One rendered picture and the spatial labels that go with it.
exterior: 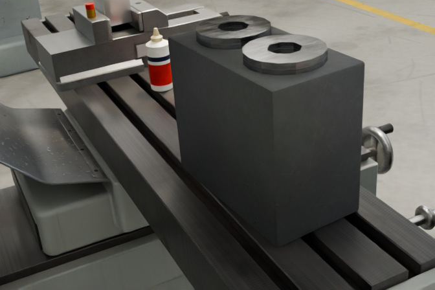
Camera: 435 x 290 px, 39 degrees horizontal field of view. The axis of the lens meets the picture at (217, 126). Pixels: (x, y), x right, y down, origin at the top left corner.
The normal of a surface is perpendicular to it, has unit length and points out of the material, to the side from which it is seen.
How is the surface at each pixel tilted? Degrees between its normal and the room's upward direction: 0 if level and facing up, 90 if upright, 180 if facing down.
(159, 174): 0
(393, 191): 0
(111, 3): 90
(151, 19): 90
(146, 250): 90
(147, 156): 0
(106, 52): 90
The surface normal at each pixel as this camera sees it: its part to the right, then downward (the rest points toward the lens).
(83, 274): 0.44, 0.38
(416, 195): -0.07, -0.89
